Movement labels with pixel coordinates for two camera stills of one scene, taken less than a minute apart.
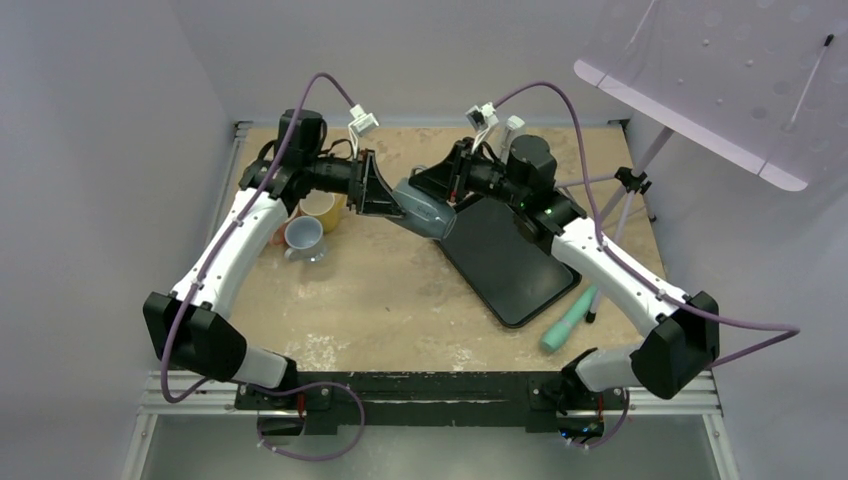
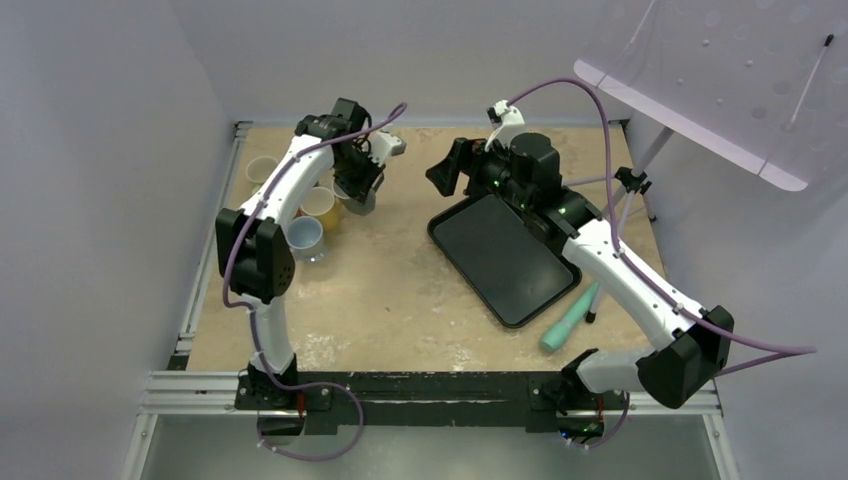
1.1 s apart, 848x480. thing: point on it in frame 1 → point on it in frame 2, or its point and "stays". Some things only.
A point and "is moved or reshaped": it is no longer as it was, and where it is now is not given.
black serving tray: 515,275 stays
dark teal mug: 426,212 is moved or reshaped
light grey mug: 304,238 stays
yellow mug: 325,206 stays
